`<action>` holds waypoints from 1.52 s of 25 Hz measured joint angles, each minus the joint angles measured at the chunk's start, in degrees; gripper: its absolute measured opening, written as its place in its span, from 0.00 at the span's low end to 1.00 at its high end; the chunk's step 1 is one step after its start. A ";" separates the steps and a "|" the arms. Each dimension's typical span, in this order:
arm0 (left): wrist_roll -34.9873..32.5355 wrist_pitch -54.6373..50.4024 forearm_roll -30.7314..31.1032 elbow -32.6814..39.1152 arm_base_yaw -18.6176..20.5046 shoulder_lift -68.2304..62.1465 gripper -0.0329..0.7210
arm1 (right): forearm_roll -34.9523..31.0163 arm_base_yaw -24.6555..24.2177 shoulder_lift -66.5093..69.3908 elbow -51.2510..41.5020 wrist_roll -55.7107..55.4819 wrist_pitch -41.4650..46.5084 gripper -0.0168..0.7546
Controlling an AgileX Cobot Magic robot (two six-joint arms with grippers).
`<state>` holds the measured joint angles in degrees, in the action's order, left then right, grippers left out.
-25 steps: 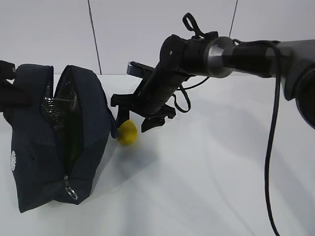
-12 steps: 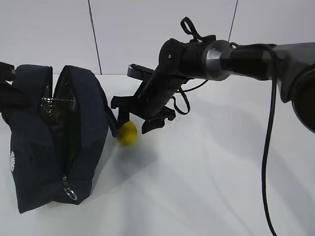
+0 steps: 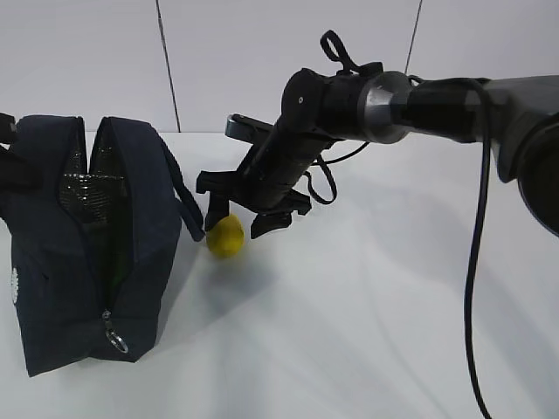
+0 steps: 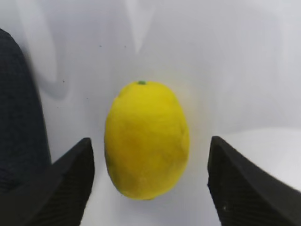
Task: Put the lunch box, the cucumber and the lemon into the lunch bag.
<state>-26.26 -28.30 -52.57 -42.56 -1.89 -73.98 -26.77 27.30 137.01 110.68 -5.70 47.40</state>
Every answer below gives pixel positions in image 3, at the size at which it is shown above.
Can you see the yellow lemon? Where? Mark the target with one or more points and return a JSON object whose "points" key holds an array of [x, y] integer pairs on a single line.
{"points": [[226, 238]]}

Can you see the dark navy insulated lunch bag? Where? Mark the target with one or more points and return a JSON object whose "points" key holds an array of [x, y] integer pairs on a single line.
{"points": [[127, 189]]}

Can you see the green cucumber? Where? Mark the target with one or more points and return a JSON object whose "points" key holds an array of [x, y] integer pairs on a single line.
{"points": [[119, 266]]}

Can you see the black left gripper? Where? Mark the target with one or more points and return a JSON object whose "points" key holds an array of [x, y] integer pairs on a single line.
{"points": [[16, 172]]}

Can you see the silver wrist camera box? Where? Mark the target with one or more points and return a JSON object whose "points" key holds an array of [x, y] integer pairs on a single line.
{"points": [[249, 130]]}

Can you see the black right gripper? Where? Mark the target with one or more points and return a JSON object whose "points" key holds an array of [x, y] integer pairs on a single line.
{"points": [[263, 182]]}

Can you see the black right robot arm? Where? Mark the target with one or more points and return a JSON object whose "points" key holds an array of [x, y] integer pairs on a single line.
{"points": [[517, 118]]}

